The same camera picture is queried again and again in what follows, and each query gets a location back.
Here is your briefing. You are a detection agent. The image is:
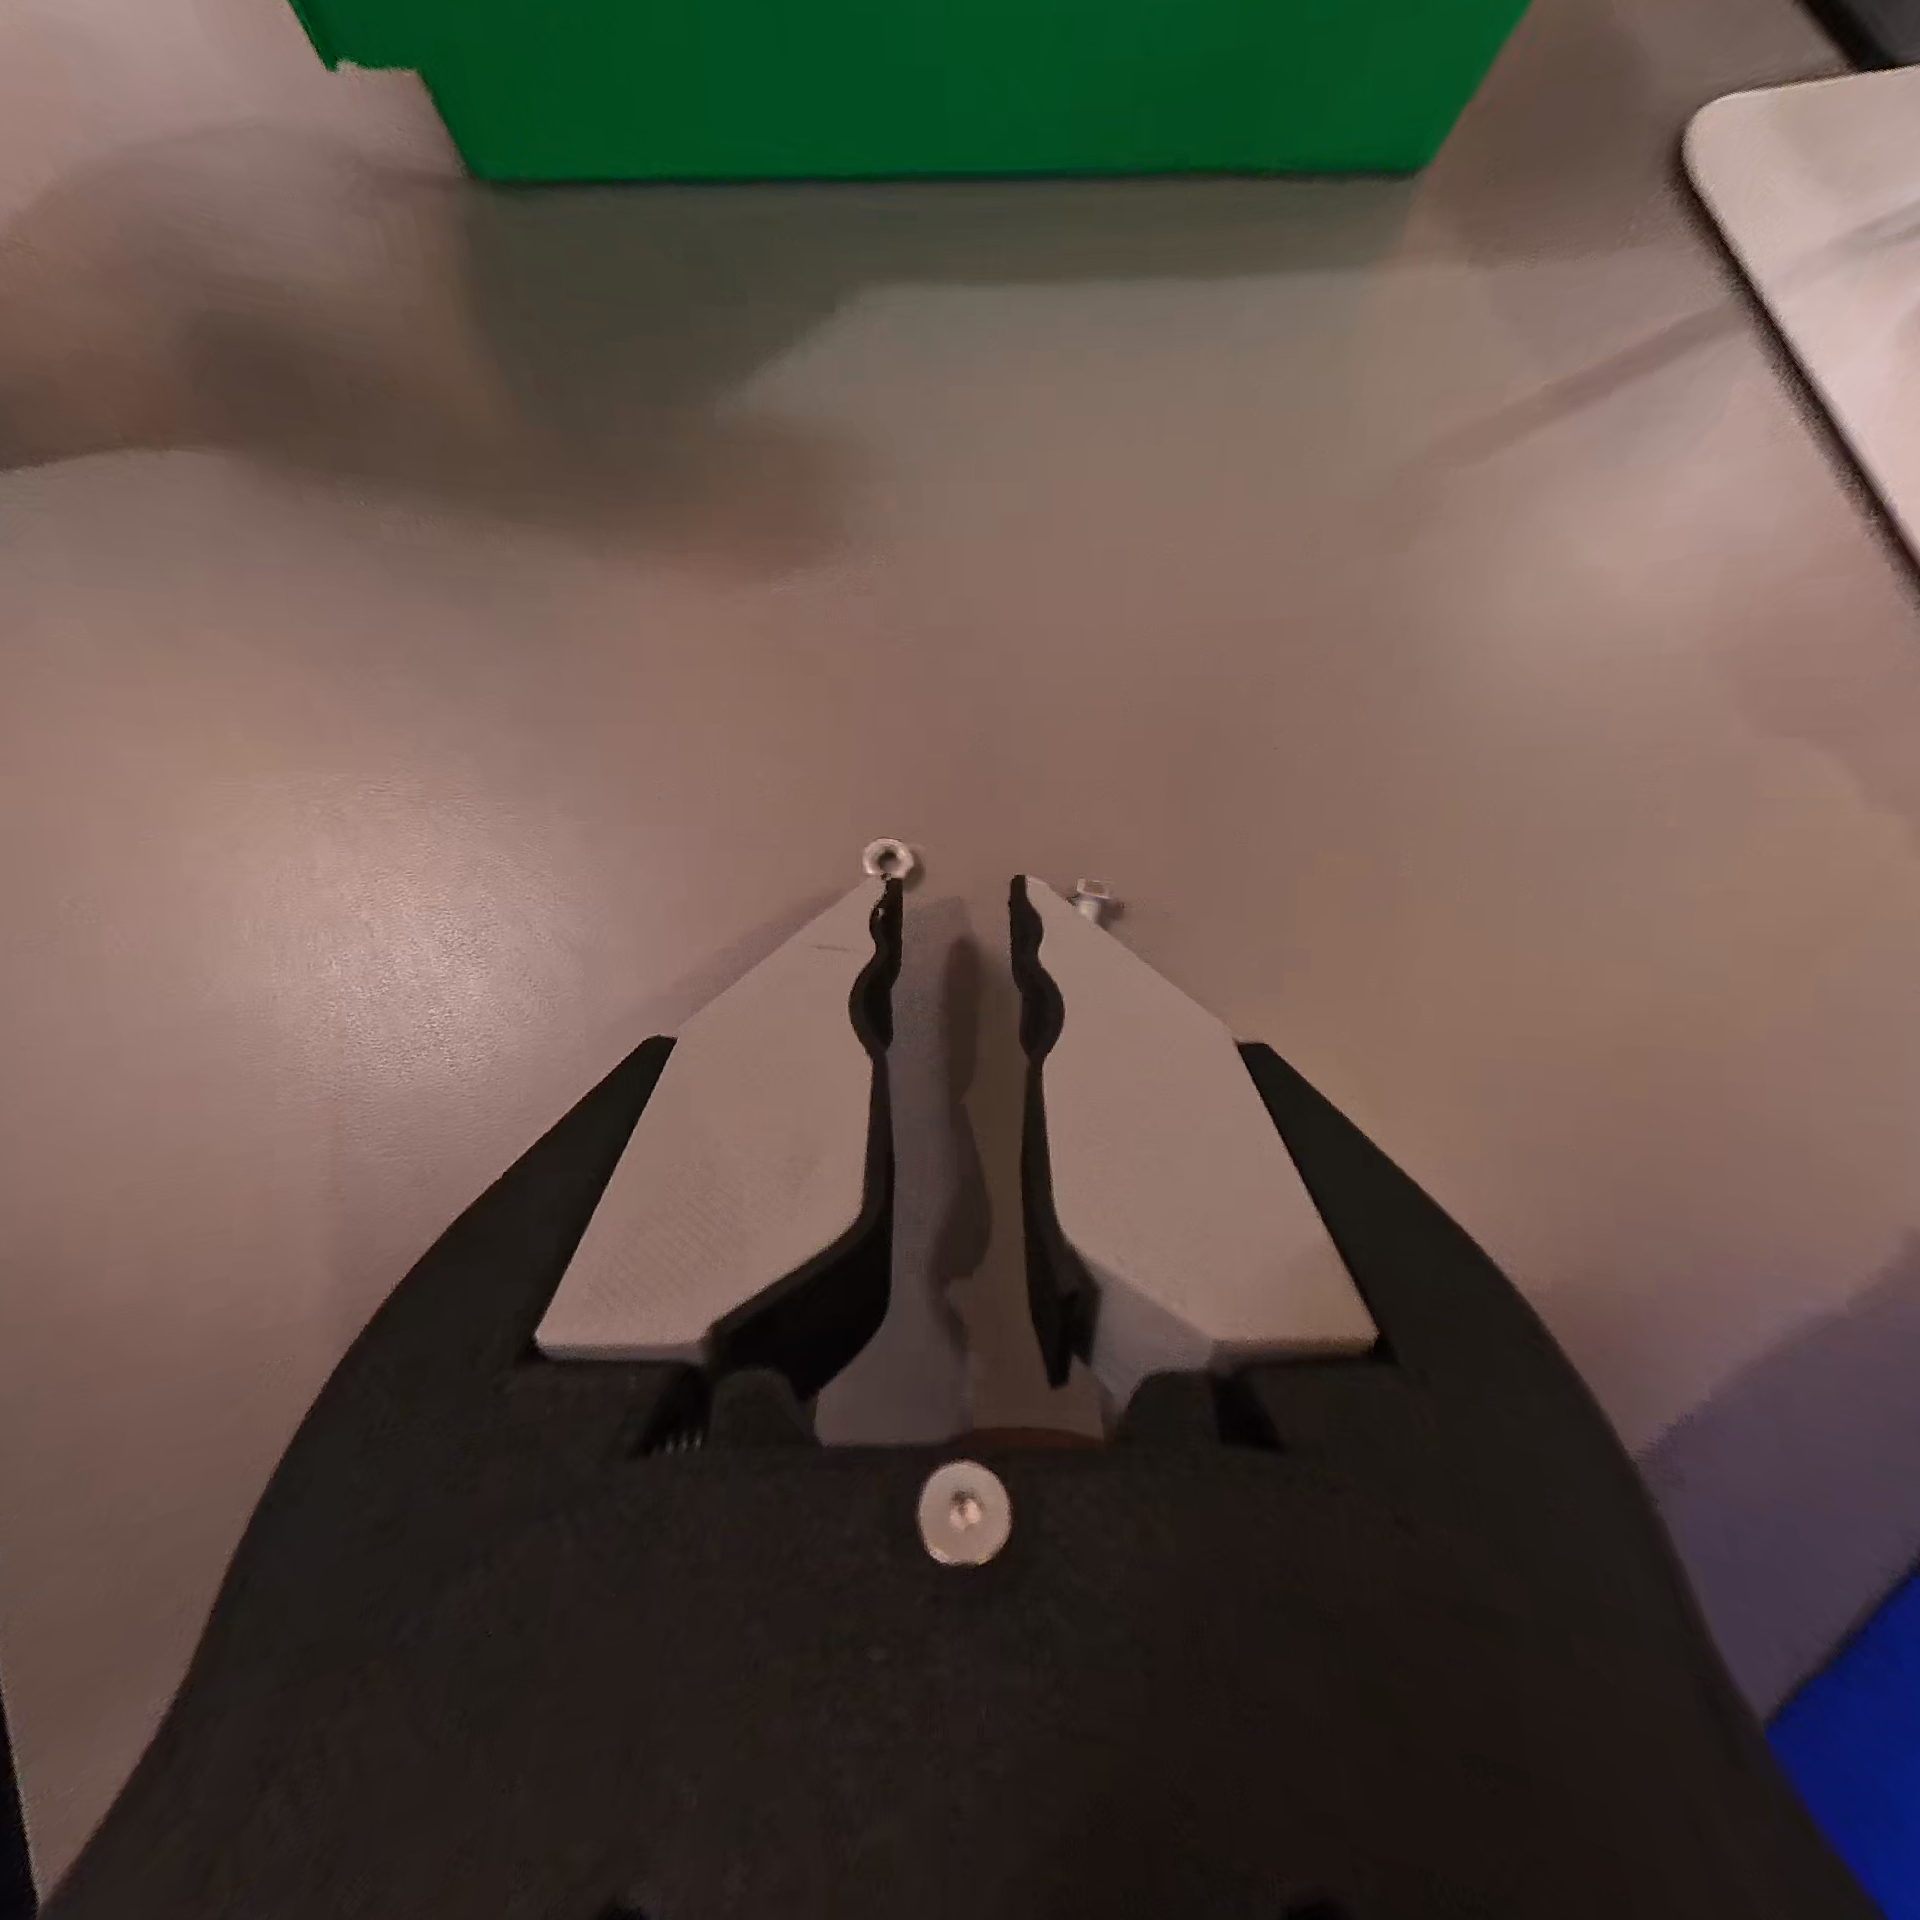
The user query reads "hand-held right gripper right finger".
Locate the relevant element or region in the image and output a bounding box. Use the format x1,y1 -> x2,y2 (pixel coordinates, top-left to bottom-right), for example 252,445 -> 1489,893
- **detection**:
1009,873 -> 1383,1390

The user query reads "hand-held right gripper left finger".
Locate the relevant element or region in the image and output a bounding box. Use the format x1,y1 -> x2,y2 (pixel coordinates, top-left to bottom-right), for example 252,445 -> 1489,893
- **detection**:
534,873 -> 905,1394

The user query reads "green plastic bin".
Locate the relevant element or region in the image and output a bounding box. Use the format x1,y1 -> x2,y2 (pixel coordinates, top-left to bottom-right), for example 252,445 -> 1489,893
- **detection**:
287,0 -> 1532,185

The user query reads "blue plastic bin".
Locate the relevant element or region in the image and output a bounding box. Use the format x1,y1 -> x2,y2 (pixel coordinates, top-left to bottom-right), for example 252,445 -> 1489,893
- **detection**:
1762,1569 -> 1920,1920

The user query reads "white board stand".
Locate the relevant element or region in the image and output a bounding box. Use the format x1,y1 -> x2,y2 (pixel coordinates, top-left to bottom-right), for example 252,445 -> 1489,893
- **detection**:
1681,67 -> 1920,565

